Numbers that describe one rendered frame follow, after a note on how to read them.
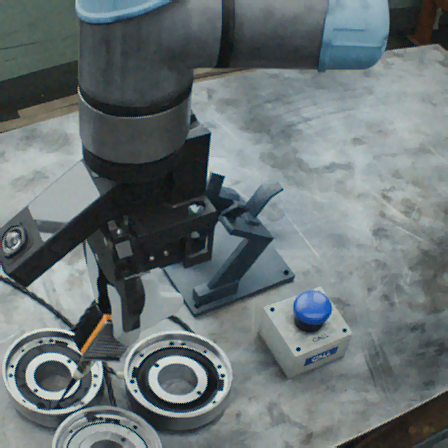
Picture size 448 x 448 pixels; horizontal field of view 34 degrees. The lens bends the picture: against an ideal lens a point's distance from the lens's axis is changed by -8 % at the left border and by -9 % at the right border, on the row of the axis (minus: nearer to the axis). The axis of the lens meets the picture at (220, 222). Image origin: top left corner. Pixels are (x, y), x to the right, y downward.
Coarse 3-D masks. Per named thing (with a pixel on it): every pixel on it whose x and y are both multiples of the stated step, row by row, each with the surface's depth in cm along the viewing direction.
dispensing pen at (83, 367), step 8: (96, 304) 64; (104, 304) 64; (96, 312) 63; (104, 312) 63; (88, 320) 64; (96, 320) 63; (80, 328) 65; (88, 328) 64; (72, 336) 65; (80, 336) 65; (88, 336) 64; (80, 344) 64; (80, 360) 67; (80, 368) 67; (88, 368) 67; (80, 376) 67; (72, 384) 68; (64, 392) 68
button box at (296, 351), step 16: (320, 288) 81; (272, 304) 79; (288, 304) 79; (272, 320) 77; (288, 320) 78; (336, 320) 78; (272, 336) 78; (288, 336) 76; (304, 336) 76; (320, 336) 76; (336, 336) 76; (272, 352) 79; (288, 352) 76; (304, 352) 75; (320, 352) 76; (336, 352) 78; (288, 368) 77; (304, 368) 77
